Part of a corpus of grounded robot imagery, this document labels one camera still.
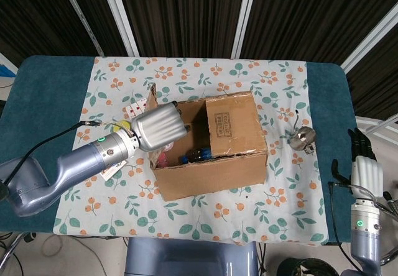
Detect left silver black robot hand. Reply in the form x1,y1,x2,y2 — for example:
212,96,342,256
130,100,192,152

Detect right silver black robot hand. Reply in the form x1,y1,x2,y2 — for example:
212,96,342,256
331,127,385,199

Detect cardboard box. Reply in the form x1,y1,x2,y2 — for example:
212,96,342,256
145,82,270,202

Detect playing card deck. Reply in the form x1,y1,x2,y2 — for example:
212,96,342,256
123,99,149,118

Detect small pink red cup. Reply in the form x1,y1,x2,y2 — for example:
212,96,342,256
154,152,170,168

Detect chrome chair base with caster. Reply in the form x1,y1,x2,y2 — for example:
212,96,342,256
382,190,398,264

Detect cola bottle blue label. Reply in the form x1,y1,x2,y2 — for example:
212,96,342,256
180,147,214,165

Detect red building postcard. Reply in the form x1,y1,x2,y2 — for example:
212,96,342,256
101,160,129,181

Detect floral fruit print tablecloth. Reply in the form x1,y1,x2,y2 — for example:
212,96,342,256
52,55,330,246

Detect teal table cover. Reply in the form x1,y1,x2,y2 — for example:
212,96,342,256
0,55,379,244

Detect black round bin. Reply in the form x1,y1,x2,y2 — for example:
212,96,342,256
276,257,332,276

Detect blue-grey robot torso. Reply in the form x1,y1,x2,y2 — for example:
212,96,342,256
124,237,259,276

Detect blue white box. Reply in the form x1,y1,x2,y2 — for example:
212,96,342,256
0,52,19,80

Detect chrome tube leg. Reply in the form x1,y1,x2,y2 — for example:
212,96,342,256
1,234,27,276

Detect yellow ring disc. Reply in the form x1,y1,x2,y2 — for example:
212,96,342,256
113,119,133,132

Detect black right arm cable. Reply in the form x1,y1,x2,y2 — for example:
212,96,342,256
328,179,358,270

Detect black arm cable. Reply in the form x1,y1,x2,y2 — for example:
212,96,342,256
328,179,358,270
0,119,105,201

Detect white frame rail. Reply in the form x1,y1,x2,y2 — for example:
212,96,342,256
356,116,398,134

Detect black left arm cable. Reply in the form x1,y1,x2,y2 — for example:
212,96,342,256
0,119,105,201

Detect wide white partition post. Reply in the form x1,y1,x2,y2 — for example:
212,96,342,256
98,0,140,58

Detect thin white partition post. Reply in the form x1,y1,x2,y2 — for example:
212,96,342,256
57,0,105,57

